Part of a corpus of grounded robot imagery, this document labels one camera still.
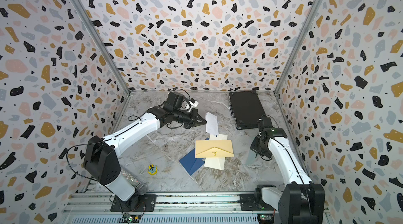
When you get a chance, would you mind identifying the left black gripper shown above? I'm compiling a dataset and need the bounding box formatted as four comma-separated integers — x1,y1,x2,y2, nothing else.
173,108,208,129

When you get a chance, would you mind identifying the light teal envelope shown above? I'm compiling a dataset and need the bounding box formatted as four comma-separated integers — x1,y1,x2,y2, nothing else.
245,150,258,166

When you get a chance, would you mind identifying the white letter paper blue border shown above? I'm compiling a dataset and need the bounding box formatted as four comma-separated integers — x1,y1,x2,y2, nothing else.
206,112,219,136

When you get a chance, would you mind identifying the yellow envelope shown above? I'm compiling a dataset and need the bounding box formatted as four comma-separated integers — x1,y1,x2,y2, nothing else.
195,140,234,158

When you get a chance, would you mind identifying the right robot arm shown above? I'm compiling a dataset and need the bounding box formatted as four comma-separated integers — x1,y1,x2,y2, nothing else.
250,114,325,224

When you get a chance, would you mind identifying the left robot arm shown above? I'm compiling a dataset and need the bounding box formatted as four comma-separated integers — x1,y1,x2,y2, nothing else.
84,91,207,203

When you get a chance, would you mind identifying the dark blue envelope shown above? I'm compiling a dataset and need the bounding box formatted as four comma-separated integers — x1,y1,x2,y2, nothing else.
179,148,205,175

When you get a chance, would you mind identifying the cream envelope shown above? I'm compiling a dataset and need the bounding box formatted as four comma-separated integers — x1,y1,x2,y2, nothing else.
204,134,228,170

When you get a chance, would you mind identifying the black briefcase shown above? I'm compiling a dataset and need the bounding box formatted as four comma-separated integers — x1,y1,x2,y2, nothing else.
229,90,265,130

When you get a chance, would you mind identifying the small yellow round sticker toy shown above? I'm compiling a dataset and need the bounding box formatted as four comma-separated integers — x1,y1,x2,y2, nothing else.
148,164,157,176

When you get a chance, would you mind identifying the glittery silver tube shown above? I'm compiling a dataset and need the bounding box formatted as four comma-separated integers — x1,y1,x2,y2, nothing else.
121,167,149,196

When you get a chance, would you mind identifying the small circuit board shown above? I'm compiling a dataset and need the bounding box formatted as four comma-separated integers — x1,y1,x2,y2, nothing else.
123,213,141,224

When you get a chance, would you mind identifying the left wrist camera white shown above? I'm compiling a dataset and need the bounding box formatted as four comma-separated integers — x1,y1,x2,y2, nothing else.
185,98,199,110

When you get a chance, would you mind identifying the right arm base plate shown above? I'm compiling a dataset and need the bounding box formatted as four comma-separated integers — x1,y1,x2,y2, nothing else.
239,193,281,211

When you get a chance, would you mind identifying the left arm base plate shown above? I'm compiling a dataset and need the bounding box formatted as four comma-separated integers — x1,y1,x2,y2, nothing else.
110,194,157,212

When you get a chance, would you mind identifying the aluminium front rail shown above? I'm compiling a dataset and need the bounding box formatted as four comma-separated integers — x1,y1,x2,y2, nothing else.
61,192,280,224

